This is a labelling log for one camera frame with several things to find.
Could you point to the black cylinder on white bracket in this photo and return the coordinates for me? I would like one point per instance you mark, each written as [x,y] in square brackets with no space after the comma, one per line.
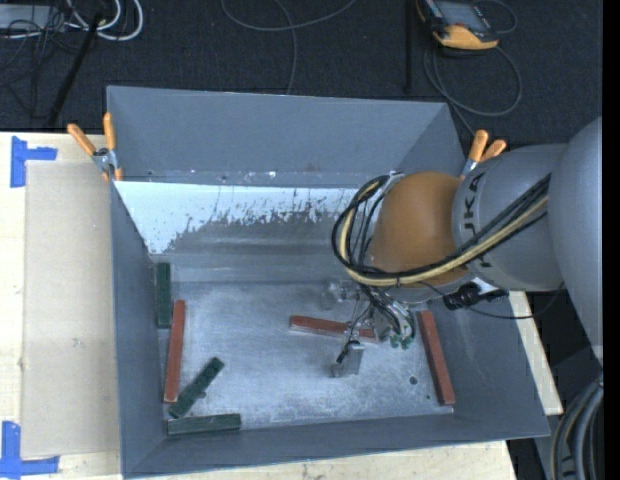
[461,298]

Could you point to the red-brown flat block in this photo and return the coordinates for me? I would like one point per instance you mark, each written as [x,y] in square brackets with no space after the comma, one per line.
[175,348]
[317,325]
[436,358]

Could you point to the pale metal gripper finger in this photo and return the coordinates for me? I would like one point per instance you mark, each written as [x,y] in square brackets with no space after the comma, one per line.
[356,360]
[343,356]

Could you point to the pale wood flat board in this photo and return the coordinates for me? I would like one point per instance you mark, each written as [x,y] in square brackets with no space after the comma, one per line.
[70,308]

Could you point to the dark green flat block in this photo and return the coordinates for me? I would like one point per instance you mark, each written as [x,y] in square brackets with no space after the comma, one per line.
[163,293]
[197,387]
[204,424]

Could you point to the grey metal bin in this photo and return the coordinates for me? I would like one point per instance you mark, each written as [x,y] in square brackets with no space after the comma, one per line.
[270,133]

